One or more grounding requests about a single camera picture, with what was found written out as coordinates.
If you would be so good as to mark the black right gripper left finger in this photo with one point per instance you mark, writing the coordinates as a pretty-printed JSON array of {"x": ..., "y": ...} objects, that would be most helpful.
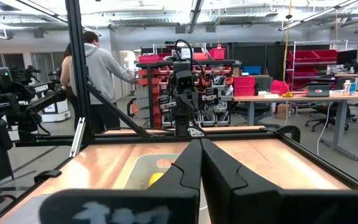
[{"x": 129, "y": 205}]

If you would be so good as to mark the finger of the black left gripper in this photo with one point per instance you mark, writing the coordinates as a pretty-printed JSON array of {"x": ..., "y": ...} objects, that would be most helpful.
[
  {"x": 184, "y": 104},
  {"x": 191, "y": 104}
]

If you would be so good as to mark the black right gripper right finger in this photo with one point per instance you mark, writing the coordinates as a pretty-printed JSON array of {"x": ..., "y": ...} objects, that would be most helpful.
[{"x": 259, "y": 202}]

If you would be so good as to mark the translucent plastic tupperware container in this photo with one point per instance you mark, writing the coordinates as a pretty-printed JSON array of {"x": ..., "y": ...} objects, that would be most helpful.
[{"x": 141, "y": 171}]

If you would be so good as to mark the yellow toy lemon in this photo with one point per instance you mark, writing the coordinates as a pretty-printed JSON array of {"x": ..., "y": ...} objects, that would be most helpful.
[{"x": 154, "y": 179}]

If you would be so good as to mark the black robot arm with lettering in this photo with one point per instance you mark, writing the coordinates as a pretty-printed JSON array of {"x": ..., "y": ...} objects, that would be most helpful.
[{"x": 20, "y": 102}]

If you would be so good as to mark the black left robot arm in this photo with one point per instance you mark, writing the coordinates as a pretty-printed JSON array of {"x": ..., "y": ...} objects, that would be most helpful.
[{"x": 183, "y": 126}]

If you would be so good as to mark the black shelf with red bins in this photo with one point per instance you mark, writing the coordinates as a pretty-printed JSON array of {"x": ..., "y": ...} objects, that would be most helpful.
[{"x": 154, "y": 81}]

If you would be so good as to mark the cardboard box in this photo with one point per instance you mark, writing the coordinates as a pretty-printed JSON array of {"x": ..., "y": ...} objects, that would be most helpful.
[{"x": 283, "y": 111}]

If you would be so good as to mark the wooden top desk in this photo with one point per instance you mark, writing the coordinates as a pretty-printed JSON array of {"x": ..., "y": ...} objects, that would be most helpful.
[{"x": 291, "y": 97}]

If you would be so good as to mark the person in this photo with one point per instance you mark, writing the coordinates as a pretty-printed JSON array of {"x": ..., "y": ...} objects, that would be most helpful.
[
  {"x": 65, "y": 71},
  {"x": 101, "y": 71}
]

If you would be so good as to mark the grey cloth mat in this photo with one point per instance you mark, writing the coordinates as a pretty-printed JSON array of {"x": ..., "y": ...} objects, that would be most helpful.
[{"x": 26, "y": 211}]

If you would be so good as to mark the metal rack with red bins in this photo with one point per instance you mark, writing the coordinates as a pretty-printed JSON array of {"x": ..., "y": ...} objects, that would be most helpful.
[{"x": 306, "y": 59}]

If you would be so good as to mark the black office chair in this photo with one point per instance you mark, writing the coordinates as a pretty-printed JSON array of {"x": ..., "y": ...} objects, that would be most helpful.
[{"x": 325, "y": 115}]

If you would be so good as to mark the grey laptop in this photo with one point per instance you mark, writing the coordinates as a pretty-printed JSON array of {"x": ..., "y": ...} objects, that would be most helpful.
[{"x": 319, "y": 91}]

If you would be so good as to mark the white bottle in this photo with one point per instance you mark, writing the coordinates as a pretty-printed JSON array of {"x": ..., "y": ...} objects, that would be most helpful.
[{"x": 347, "y": 87}]

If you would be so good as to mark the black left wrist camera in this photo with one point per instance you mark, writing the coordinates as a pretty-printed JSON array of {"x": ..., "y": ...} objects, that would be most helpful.
[{"x": 185, "y": 81}]

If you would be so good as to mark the silver frame bracket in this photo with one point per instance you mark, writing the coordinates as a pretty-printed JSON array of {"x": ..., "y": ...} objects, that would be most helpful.
[{"x": 77, "y": 137}]

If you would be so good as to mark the black aluminium rig frame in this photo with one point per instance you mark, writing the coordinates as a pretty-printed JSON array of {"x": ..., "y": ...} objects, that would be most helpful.
[{"x": 76, "y": 62}]

